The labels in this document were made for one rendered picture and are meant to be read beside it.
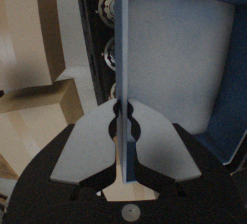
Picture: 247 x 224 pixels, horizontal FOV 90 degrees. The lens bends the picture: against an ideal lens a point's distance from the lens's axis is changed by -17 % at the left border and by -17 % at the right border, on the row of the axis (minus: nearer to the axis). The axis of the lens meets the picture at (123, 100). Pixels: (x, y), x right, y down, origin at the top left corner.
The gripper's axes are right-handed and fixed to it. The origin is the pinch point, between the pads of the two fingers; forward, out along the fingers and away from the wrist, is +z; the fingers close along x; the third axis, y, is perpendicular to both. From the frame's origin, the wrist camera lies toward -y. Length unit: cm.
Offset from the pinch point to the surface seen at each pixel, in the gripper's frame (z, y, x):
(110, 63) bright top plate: 26.3, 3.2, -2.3
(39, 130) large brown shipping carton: 21.0, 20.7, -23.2
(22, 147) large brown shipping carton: 20.4, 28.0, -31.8
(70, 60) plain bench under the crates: 41.4, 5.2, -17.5
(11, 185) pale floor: 100, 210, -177
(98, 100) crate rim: 19.3, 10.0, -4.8
